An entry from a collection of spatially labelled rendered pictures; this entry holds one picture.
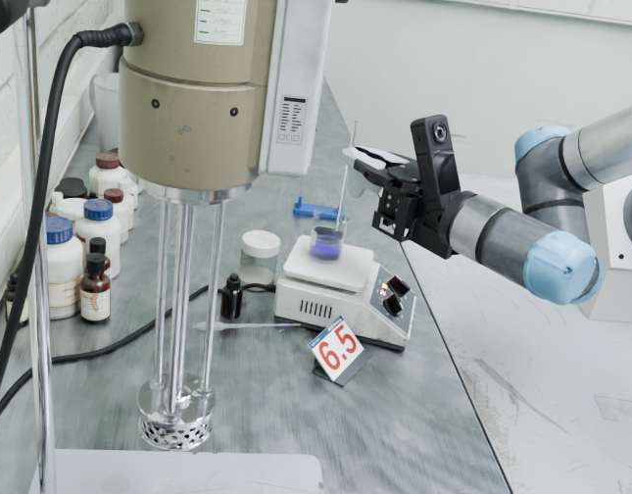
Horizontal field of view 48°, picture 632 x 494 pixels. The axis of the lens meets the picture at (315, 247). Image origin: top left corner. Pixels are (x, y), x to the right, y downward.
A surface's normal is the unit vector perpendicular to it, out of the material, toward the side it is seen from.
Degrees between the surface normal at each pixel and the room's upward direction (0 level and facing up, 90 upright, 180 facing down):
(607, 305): 90
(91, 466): 0
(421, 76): 90
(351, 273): 0
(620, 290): 90
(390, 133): 90
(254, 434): 0
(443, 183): 61
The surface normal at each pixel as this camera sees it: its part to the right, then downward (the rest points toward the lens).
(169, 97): -0.19, 0.44
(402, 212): -0.73, 0.23
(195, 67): 0.07, 0.48
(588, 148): -0.82, -0.04
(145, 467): 0.14, -0.87
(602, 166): -0.54, 0.61
